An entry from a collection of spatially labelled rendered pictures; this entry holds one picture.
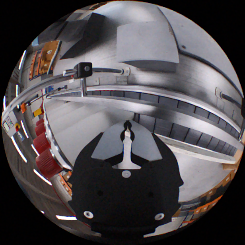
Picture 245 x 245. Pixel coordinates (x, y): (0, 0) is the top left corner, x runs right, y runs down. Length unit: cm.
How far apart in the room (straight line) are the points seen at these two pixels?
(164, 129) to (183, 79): 13
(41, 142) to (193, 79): 32
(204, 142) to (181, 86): 14
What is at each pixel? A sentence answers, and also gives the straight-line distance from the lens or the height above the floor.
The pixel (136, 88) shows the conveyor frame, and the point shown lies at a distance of 17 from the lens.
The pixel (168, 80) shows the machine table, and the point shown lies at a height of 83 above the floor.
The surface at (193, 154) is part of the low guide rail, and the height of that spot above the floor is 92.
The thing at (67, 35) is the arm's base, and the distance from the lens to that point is 40.
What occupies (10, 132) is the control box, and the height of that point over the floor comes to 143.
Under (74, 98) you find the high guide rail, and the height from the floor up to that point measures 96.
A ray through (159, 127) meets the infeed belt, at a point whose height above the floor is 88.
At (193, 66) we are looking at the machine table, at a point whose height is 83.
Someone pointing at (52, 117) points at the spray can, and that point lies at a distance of 20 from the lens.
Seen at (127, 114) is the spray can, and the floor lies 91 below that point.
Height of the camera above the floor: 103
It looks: 47 degrees down
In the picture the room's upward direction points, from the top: 128 degrees counter-clockwise
